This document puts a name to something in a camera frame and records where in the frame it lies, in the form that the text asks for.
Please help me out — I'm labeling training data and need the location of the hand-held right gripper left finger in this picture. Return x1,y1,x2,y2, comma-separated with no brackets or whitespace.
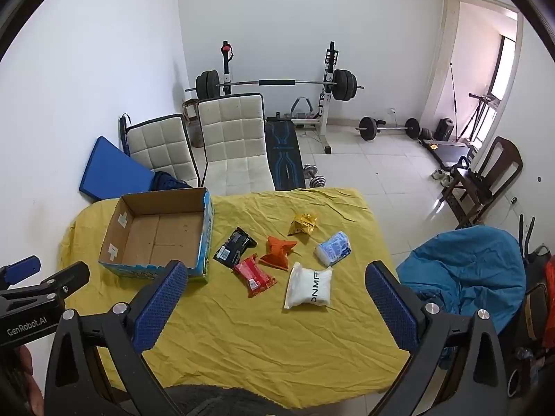
43,260,188,416

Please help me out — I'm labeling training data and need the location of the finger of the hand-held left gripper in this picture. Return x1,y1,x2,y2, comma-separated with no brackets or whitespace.
0,255,42,289
24,262,91,309

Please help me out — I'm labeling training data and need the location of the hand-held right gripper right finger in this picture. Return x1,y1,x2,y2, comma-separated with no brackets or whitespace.
365,261,515,416

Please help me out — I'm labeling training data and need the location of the printed blue cardboard box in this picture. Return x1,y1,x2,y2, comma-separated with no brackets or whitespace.
98,187,216,285

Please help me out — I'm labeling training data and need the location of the black snack packet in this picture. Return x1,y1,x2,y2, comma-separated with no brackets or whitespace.
213,226,258,265

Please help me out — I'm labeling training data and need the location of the gold snack packet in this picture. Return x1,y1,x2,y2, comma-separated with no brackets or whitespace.
288,212,320,239

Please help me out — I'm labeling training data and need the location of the white soft packet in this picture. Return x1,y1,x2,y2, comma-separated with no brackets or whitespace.
283,261,334,311

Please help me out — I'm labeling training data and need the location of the blue and white tissue packet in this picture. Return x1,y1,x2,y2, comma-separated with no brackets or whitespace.
314,230,353,268

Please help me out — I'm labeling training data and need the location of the blue cloth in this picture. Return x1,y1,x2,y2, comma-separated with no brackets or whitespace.
396,225,528,348

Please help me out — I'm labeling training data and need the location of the yellow tablecloth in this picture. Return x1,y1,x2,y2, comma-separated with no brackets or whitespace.
61,187,411,396

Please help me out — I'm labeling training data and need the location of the red snack packet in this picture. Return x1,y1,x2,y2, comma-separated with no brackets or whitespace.
232,253,279,299

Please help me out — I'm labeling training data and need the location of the blue foam mat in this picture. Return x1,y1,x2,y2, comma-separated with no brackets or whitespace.
78,135,155,202

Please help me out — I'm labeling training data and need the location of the dark blue garment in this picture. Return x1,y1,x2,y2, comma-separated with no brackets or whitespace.
150,171,192,192

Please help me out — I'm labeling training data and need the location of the orange snack packet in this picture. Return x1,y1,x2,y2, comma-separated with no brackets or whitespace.
258,236,300,273

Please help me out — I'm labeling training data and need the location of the black bag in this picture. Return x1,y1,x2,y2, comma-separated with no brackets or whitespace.
507,243,555,399

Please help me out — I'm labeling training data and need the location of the chrome dumbbell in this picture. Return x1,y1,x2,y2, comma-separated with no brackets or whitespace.
302,163,327,190

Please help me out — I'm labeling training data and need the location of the white padded chair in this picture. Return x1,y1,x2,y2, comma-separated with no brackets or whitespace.
197,93,276,197
125,113,201,190

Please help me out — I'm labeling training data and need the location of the treadmill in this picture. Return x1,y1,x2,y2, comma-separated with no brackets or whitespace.
422,93,500,171

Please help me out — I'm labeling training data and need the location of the dark wooden chair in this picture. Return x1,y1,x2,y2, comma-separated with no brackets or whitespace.
441,136,523,229

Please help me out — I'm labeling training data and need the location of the short barbell with black plates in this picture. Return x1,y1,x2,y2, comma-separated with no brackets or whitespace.
356,115,421,142

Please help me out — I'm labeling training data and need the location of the black speaker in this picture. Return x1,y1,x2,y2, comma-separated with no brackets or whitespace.
435,117,455,142

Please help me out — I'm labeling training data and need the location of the black and blue weight bench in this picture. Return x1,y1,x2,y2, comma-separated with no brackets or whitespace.
265,118,307,192

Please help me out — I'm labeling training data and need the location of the white bench press rack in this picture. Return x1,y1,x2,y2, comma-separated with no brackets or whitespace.
219,41,344,155

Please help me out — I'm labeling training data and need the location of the long barbell with black plates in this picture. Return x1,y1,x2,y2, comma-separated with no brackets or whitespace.
185,68,365,102

